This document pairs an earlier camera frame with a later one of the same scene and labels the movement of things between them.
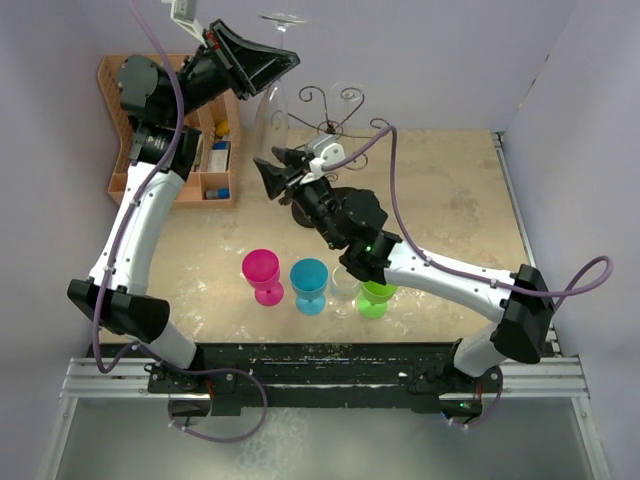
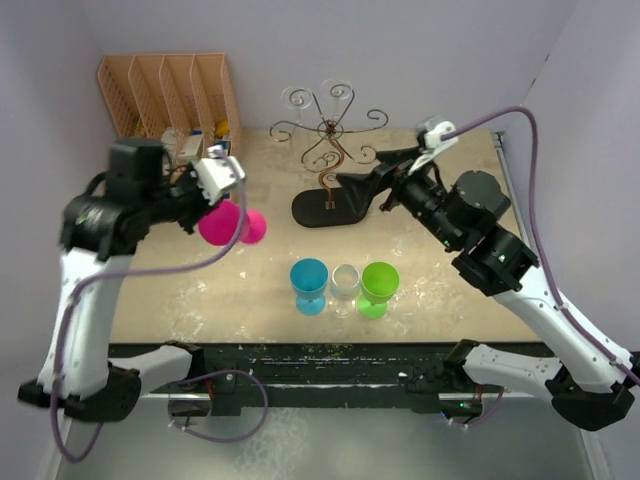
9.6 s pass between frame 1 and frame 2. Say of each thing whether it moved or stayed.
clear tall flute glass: moved
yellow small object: stayed
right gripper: moved
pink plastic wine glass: moved
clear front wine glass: stayed
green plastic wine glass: stayed
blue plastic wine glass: stayed
